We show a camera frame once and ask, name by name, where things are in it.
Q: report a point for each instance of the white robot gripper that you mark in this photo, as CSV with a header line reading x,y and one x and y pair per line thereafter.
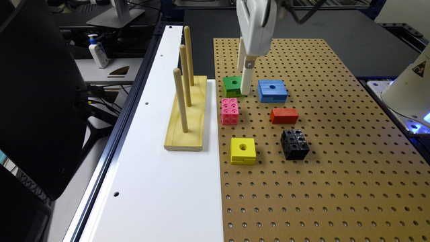
x,y
257,22

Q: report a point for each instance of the pink studded cube block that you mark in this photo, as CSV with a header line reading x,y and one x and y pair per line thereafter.
x,y
230,111

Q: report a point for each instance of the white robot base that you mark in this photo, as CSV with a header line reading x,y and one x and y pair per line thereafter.
x,y
407,97

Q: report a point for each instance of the green block with hole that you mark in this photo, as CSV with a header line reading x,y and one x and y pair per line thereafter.
x,y
232,86

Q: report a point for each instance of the blue block with hole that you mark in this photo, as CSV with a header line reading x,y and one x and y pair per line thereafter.
x,y
272,91

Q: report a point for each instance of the red rectangular block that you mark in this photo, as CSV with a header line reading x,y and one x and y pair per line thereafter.
x,y
284,116

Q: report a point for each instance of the middle wooden peg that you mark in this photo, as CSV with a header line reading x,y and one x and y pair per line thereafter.
x,y
185,73

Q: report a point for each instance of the wooden peg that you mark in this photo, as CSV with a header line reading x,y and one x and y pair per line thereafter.
x,y
185,73
180,98
187,36

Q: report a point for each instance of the rear wooden peg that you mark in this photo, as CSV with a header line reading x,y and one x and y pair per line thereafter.
x,y
187,36

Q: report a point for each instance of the front wooden peg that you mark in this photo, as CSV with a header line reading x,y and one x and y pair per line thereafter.
x,y
180,98

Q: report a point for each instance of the yellow block with hole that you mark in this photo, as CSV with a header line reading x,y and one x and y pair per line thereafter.
x,y
242,151

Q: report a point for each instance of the black studded cube block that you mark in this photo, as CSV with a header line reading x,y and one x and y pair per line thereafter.
x,y
294,144

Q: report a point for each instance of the wooden peg stand base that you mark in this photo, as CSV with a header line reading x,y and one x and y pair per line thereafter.
x,y
176,139

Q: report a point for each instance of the brown perforated pegboard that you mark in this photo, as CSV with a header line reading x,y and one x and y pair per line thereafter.
x,y
362,179

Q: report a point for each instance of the grey monitor stand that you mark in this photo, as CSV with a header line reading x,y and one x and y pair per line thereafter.
x,y
118,16

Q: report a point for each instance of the white pump lotion bottle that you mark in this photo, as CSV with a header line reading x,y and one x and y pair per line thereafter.
x,y
97,51

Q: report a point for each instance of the white board panel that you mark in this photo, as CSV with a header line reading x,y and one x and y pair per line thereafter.
x,y
149,193

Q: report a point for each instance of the black office chair back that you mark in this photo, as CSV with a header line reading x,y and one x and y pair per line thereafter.
x,y
44,105

